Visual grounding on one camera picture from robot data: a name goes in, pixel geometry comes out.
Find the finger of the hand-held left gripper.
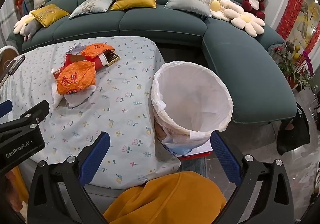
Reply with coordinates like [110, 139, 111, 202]
[15, 100, 50, 127]
[0, 100, 13, 117]

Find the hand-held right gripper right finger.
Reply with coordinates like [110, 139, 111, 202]
[210, 130, 295, 224]

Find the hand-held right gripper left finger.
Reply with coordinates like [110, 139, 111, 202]
[27, 131, 111, 224]

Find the white tissue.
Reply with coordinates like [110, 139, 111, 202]
[51, 80, 66, 109]
[65, 85, 97, 108]

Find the small red and white pack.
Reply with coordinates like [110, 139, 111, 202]
[51, 67, 63, 80]

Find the large orange wrapper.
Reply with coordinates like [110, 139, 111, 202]
[57, 60, 97, 95]

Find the trash bin with white liner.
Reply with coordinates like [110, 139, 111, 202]
[151, 62, 234, 157]

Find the small orange wrapper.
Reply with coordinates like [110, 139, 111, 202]
[80, 43, 115, 59]

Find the gold cigarette box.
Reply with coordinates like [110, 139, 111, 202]
[104, 50, 120, 67]

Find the person's left forearm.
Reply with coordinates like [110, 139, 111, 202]
[5, 164, 28, 212]

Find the white box with red edge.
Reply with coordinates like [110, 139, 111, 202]
[166, 144, 214, 158]

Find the blue rug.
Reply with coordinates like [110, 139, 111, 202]
[179, 156, 214, 179]

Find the black remote control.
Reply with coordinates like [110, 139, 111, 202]
[7, 55, 25, 75]

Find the round wooden stool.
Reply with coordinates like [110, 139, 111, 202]
[0, 46, 19, 82]

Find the light blue floral tablecloth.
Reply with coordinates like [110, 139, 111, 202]
[0, 36, 182, 187]

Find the black bag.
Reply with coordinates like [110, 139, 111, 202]
[276, 109, 310, 156]

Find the orange garment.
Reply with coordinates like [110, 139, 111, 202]
[103, 171, 227, 224]

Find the white daisy-shaped cushion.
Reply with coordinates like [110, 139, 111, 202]
[201, 0, 244, 20]
[13, 12, 35, 35]
[225, 1, 265, 37]

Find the green plant in red pot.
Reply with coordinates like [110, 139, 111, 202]
[276, 50, 304, 89]

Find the grey embroidered cushion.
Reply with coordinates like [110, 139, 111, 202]
[69, 0, 119, 19]
[164, 0, 213, 18]

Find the purple orchid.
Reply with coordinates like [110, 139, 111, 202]
[300, 50, 315, 82]

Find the potted plant with yellow fruits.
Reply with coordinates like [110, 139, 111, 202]
[285, 40, 304, 62]

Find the teal sectional sofa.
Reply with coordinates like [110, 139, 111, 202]
[7, 0, 298, 124]

